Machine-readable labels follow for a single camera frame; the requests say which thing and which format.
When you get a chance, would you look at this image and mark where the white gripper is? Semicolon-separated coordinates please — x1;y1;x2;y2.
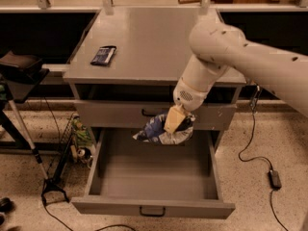
164;79;209;134

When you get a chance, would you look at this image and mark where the blue chip bag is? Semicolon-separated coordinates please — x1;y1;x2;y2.
133;112;195;145

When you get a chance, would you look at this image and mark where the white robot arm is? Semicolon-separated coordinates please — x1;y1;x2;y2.
165;20;308;134

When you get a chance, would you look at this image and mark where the grey drawer cabinet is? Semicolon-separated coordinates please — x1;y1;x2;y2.
63;6;247;152

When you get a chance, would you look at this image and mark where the closed grey upper drawer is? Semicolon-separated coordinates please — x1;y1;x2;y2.
75;100;237;131

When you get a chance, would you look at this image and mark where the open grey lower drawer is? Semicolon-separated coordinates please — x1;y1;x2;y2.
71;128;235;219

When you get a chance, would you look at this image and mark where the green snack bag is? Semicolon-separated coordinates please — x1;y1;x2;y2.
71;116;92;149

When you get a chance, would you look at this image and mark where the black power adapter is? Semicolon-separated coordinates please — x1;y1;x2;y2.
269;169;282;190

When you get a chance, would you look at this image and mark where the black tripod stand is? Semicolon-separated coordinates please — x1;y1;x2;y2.
1;68;69;206

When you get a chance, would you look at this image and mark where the black power cable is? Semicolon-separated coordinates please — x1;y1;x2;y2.
237;84;290;231

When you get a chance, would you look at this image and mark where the black wire basket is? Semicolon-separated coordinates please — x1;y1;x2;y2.
52;113;95;182

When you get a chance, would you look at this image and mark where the black floor cable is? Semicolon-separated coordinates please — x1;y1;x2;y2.
41;192;138;231

